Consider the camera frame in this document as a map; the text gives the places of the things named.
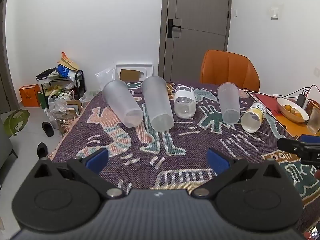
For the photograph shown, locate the black slipper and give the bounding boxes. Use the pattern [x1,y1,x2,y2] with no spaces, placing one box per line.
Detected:
[37,142,49,159]
[42,121,55,137]

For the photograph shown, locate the orange desk mat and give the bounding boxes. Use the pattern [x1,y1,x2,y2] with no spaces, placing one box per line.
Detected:
[270,111,314,138]

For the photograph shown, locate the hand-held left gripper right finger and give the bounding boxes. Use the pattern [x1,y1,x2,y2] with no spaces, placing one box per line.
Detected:
[191,148,286,198]

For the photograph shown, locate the small lit screen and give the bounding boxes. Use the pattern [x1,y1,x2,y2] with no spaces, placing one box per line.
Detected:
[303,226,320,240]

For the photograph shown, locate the clear drinking glass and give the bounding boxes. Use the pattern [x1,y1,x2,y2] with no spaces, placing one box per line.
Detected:
[307,102,320,134]

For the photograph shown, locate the black metal shelf rack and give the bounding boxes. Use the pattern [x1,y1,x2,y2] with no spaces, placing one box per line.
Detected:
[41,70,86,102]

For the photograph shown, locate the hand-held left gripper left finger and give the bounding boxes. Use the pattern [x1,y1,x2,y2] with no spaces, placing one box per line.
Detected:
[32,148,126,200]

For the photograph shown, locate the green cushion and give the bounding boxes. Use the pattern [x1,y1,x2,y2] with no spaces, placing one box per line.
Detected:
[3,109,30,138]

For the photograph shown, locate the blue and white bag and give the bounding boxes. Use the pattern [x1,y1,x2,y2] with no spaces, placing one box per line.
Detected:
[56,65,71,78]

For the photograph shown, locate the white foam tray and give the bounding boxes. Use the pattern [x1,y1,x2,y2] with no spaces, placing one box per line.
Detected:
[115,62,154,82]

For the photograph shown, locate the black door handle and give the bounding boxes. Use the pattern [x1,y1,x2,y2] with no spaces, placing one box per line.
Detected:
[167,19,181,39]

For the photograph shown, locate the clear cup yellow label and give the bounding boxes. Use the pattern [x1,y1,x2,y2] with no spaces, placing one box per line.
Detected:
[240,102,268,133]

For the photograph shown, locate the orange chair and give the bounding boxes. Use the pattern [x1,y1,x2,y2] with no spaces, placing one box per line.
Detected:
[199,49,261,92]

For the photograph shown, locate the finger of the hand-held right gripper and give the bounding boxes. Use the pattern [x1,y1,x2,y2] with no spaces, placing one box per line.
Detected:
[277,134,320,153]

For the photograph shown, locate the red folder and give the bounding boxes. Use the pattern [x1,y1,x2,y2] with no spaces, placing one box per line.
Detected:
[252,93,283,116]

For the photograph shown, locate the printed purple blanket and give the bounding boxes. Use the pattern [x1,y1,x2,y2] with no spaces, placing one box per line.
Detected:
[48,81,320,233]

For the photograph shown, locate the brown cardboard piece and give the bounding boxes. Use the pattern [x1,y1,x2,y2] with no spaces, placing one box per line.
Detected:
[120,69,141,81]

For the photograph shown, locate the short clear cup white sleeve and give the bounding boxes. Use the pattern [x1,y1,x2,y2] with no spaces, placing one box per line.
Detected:
[173,85,197,118]

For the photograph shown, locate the grey door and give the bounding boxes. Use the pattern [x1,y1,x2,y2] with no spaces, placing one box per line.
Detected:
[158,0,232,81]

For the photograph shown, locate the grey sofa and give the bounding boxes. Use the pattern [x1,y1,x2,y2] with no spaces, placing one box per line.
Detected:
[0,119,18,169]

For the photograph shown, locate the green paper bag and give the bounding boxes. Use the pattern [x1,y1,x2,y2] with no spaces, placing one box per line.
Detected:
[37,91,49,109]

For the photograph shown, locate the tall frosted plastic cup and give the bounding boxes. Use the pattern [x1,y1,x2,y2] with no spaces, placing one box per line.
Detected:
[141,76,175,133]
[102,80,144,128]
[216,82,241,125]

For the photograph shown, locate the clear plastic bag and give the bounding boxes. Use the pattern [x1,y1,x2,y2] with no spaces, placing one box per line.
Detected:
[95,66,117,91]

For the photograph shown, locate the white plastic bag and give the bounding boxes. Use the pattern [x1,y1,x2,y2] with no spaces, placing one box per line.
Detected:
[47,89,76,108]

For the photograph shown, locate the clear bag with contents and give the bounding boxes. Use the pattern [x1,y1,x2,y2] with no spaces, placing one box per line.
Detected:
[45,98,81,136]

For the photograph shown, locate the black clothing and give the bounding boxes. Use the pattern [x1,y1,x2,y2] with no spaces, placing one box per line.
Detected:
[35,68,57,81]

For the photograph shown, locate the red and black cables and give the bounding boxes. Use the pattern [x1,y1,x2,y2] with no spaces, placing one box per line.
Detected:
[243,84,320,99]

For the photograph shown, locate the white bowl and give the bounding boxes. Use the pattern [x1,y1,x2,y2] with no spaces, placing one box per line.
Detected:
[276,97,310,123]

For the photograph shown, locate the orange fruits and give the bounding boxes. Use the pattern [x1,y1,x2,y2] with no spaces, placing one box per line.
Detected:
[282,104,303,119]

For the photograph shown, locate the beige and orange paper bag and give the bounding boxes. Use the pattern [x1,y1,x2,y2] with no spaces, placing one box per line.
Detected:
[58,52,80,71]

